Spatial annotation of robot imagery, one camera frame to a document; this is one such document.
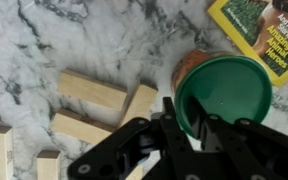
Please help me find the yellow dog book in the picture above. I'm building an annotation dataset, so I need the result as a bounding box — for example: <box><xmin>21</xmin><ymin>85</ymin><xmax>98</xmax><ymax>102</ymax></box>
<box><xmin>207</xmin><ymin>0</ymin><xmax>288</xmax><ymax>88</ymax></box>

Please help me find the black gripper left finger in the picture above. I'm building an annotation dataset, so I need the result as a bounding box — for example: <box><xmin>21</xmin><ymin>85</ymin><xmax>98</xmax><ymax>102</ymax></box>
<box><xmin>67</xmin><ymin>96</ymin><xmax>202</xmax><ymax>180</ymax></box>

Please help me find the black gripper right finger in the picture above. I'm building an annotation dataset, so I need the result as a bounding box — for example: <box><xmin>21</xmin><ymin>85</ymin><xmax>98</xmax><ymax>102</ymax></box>
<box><xmin>187</xmin><ymin>96</ymin><xmax>288</xmax><ymax>180</ymax></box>

